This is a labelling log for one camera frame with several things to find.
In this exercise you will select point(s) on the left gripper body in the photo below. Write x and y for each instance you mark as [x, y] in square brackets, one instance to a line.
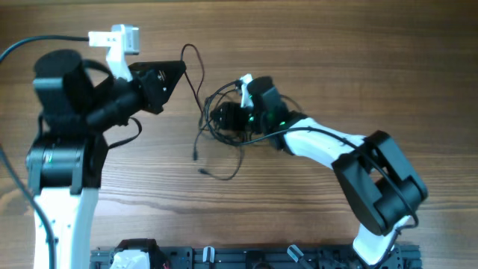
[150, 98]

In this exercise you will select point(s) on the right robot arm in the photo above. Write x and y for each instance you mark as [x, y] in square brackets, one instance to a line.
[380, 184]

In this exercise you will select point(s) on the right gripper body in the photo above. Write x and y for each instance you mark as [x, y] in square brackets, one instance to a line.
[224, 116]

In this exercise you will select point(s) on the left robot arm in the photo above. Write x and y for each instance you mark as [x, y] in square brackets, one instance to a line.
[81, 100]

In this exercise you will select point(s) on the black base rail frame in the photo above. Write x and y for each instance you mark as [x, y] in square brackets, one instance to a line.
[332, 256]

